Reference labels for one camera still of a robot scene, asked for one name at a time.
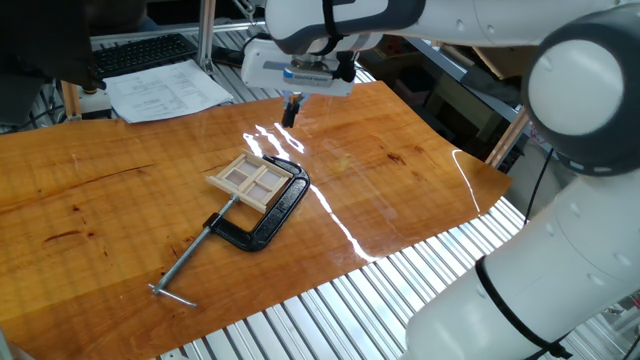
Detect black computer monitor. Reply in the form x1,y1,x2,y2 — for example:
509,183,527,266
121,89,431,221
0,0,107,91

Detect aluminium profile post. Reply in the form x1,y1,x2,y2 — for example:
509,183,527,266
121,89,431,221
196,0,217,75

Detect black cable along robot arm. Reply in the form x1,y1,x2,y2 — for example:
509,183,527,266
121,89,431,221
322,0,574,360

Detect seated person dark clothes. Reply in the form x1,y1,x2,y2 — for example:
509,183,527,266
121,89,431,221
88,0,162,34

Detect black C-clamp with steel screw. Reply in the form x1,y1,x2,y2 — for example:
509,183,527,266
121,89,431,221
148,154,312,308

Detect black computer keyboard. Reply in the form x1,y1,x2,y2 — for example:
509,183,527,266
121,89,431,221
91,32,199,80

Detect wooden slat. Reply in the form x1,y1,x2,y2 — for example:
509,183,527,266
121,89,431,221
59,79,82,122
483,107,531,169

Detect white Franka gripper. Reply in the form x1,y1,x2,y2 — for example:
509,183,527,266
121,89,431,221
241,38,357,129

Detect miniature wooden sliding window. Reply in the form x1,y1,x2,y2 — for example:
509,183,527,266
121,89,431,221
204,148,295,215

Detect glossy wood-grain mat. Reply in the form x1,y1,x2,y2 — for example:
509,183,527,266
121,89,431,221
0,80,514,360

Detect printed white paper sheets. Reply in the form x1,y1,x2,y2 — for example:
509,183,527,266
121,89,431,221
103,58,235,125

